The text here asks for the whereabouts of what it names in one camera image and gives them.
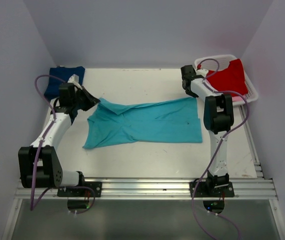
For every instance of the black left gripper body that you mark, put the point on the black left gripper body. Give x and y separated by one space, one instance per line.
77 101

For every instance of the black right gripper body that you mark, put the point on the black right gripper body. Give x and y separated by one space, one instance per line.
190 93

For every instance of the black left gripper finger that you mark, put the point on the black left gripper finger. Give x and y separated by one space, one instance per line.
85 106
87 98

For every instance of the turquoise t shirt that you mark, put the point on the turquoise t shirt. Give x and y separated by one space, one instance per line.
172 121

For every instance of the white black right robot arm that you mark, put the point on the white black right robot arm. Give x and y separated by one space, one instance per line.
218 118

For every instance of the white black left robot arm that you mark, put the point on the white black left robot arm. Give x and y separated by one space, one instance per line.
50 145

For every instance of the folded navy blue t shirt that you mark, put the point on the folded navy blue t shirt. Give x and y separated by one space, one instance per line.
63 73

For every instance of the white plastic laundry basket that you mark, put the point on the white plastic laundry basket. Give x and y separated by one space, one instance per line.
224 60

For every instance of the red t shirt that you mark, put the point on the red t shirt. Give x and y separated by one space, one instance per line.
230 79

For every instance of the pink t shirt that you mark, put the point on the pink t shirt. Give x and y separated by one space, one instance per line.
238 99

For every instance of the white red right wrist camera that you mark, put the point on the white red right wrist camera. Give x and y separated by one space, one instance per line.
201 72

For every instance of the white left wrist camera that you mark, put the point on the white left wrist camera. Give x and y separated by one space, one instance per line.
74 79

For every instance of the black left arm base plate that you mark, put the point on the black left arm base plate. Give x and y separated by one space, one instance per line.
90 189

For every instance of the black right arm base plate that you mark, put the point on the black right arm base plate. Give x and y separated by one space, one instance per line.
205 191

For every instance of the aluminium mounting rail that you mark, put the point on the aluminium mounting rail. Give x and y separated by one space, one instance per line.
150 170

